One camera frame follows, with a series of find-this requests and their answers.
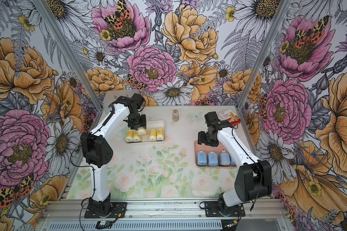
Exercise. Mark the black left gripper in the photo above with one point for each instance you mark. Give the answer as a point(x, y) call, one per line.
point(142, 123)

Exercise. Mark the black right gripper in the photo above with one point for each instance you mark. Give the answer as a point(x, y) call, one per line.
point(201, 139)

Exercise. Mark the yellow pencil sharpener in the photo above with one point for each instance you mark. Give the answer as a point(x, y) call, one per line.
point(152, 135)
point(136, 137)
point(129, 136)
point(160, 136)
point(142, 131)

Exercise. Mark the blue pencil sharpener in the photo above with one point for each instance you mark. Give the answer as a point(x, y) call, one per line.
point(224, 158)
point(212, 159)
point(201, 159)
point(232, 162)

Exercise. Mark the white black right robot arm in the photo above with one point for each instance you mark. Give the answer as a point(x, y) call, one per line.
point(253, 180)

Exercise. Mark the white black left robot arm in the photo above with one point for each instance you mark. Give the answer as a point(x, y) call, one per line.
point(98, 152)

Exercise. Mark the red white small box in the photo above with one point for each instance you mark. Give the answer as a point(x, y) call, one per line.
point(230, 116)

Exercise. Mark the pink plastic tray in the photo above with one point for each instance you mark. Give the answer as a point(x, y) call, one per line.
point(207, 150)

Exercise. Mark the white plastic tray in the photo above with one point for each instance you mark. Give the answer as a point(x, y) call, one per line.
point(154, 124)

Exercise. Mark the silver metal case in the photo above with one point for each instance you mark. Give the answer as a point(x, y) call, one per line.
point(111, 96)

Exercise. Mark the small glass bottle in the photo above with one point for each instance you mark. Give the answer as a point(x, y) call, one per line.
point(175, 115)

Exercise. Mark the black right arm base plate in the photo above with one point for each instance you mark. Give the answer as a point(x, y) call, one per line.
point(216, 209)

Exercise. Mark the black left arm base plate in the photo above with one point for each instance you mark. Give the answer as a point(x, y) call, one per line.
point(114, 210)

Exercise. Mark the aluminium rail frame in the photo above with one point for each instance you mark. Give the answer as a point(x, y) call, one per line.
point(166, 214)

